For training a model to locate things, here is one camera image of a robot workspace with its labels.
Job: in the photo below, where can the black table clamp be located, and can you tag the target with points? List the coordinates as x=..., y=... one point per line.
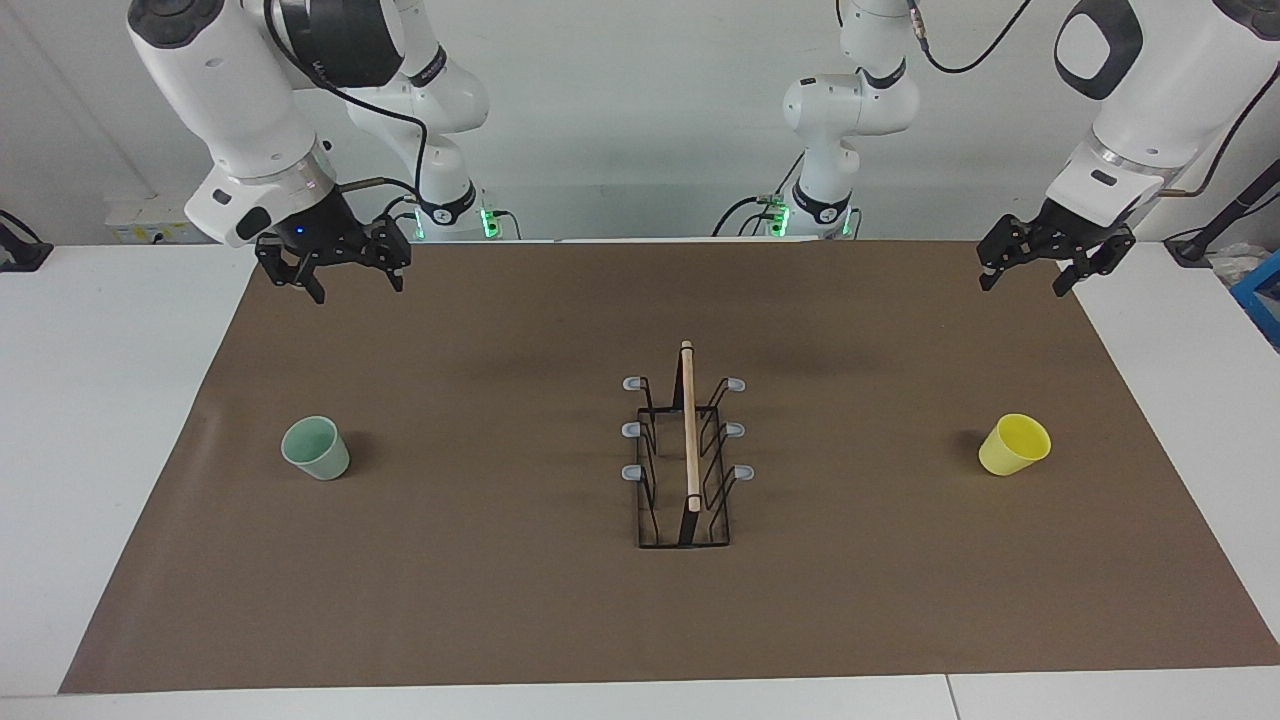
x=20, y=250

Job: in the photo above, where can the white power strip box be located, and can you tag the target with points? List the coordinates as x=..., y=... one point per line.
x=140, y=220

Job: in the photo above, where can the brown table mat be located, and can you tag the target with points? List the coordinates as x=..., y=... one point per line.
x=450, y=580

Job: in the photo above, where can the yellow cup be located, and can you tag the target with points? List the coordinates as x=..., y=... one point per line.
x=1010, y=450

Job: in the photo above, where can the pale green cup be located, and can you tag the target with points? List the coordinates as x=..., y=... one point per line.
x=320, y=455

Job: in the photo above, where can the crumpled clear plastic bag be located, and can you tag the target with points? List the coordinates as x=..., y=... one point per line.
x=1235, y=265

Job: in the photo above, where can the blue box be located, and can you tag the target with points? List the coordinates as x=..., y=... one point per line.
x=1262, y=300

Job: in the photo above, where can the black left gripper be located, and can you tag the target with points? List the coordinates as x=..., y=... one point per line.
x=1075, y=232

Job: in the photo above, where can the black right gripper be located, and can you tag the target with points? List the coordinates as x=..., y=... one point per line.
x=320, y=235

